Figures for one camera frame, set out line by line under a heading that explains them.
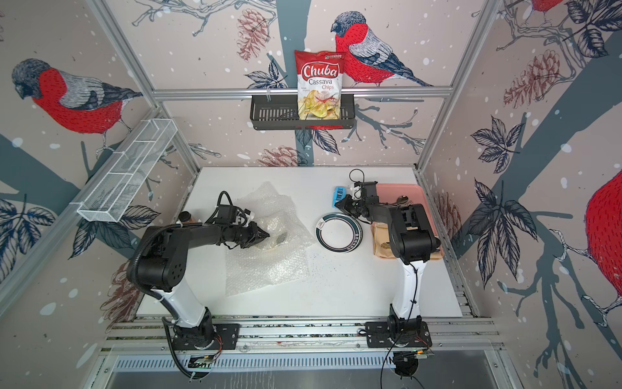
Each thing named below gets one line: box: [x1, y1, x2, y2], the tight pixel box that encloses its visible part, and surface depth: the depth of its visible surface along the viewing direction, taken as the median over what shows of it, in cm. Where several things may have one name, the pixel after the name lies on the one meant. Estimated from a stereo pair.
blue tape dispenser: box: [332, 185, 348, 209], surface depth 109 cm
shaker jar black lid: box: [178, 210, 192, 223], surface depth 94 cm
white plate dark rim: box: [315, 212, 364, 254], surface depth 97 cm
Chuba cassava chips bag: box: [294, 49, 347, 120], surface depth 87 cm
